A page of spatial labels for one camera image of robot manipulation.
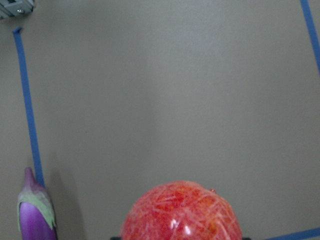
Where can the red orange pomegranate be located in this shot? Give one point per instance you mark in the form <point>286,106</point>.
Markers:
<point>181,210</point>

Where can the purple eggplant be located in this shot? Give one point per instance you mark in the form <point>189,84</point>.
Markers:
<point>35,211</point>

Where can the aluminium frame post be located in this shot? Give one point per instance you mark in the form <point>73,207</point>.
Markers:
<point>13,8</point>

